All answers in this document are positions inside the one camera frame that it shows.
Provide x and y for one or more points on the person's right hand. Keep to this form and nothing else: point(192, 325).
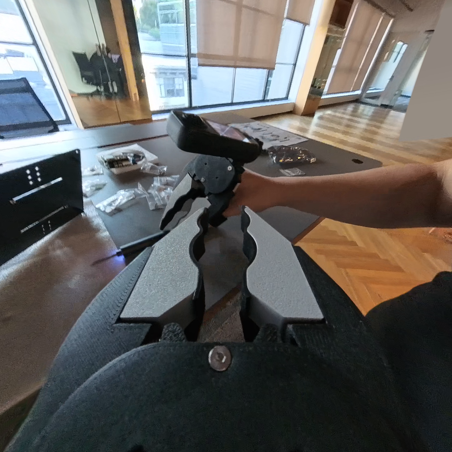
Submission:
point(257, 192)

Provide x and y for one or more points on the printed instruction sheet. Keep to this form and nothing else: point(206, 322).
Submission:
point(275, 136)

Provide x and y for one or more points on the dark grey desk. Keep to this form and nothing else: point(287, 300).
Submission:
point(332, 159)

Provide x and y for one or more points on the black screwdriver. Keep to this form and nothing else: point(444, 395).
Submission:
point(144, 242)

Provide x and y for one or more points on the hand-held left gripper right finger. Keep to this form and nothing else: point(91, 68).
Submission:
point(279, 282)

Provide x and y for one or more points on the black meeting room chairs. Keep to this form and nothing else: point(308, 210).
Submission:
point(99, 74)

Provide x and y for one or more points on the dark foil bag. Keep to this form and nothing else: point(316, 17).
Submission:
point(291, 155)

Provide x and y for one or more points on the white foam sheet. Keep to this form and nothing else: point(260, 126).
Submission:
point(53, 300)

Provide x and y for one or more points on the person's right forearm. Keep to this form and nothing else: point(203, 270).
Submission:
point(353, 197)

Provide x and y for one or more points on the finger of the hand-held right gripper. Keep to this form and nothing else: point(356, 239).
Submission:
point(180, 204)
point(219, 208)

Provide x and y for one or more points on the black mesh office chair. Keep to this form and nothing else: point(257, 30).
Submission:
point(24, 106)

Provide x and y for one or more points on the black metal panel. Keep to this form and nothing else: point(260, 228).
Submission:
point(42, 212)

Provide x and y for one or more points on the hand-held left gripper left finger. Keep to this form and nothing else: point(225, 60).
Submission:
point(166, 282)

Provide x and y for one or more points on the person's black shirt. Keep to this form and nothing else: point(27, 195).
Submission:
point(416, 353)

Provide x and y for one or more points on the beige roller blind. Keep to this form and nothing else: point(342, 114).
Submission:
point(356, 46)
point(240, 31)
point(300, 10)

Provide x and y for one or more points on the large glass window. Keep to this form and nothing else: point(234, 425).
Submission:
point(212, 86)
point(14, 42)

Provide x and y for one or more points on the group of small screw bags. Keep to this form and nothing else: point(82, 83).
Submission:
point(116, 201)

